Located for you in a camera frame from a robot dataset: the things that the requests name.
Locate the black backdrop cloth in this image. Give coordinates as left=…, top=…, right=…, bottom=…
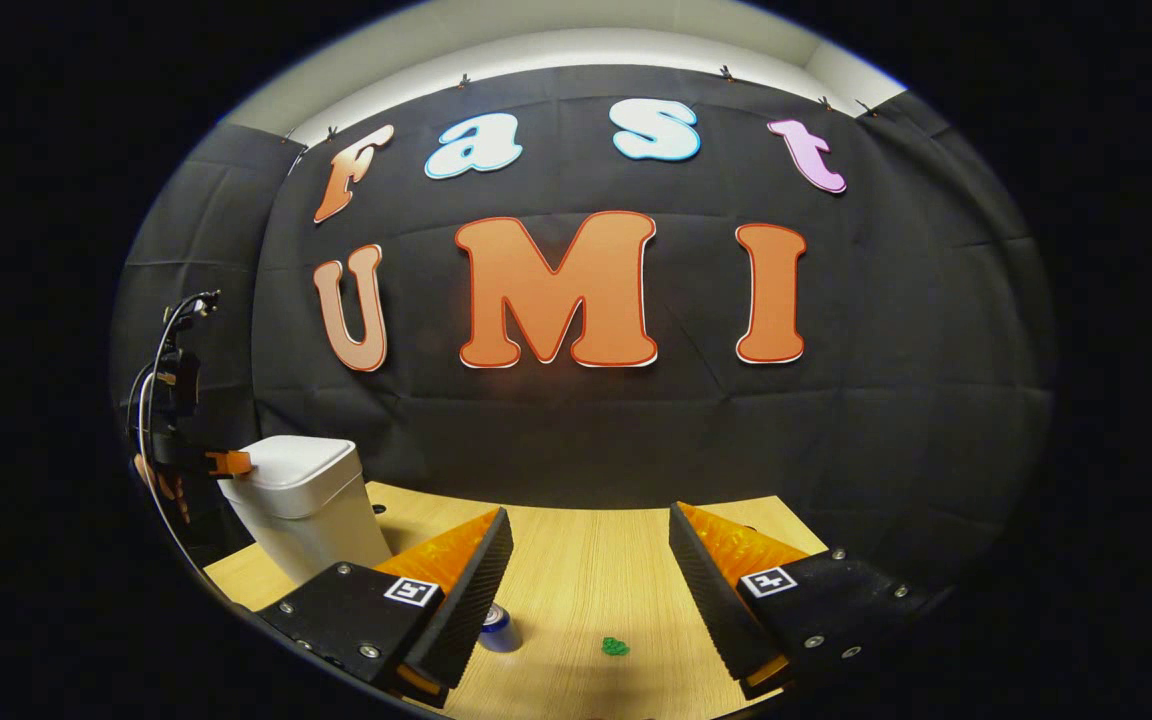
left=111, top=63, right=1057, bottom=591

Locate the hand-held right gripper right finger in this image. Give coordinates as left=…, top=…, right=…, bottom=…
left=669, top=502, right=927, bottom=701

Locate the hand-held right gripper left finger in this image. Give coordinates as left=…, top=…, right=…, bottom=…
left=256, top=507, right=515, bottom=711

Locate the blue pop can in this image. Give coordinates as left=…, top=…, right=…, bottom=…
left=479, top=604, right=524, bottom=654

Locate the wooden desktop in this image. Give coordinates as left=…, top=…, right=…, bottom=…
left=204, top=480, right=829, bottom=720

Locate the black cable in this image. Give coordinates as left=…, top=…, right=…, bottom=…
left=132, top=290, right=222, bottom=561

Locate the white desktop garbage bin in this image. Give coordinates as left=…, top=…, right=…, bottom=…
left=219, top=435, right=392, bottom=586

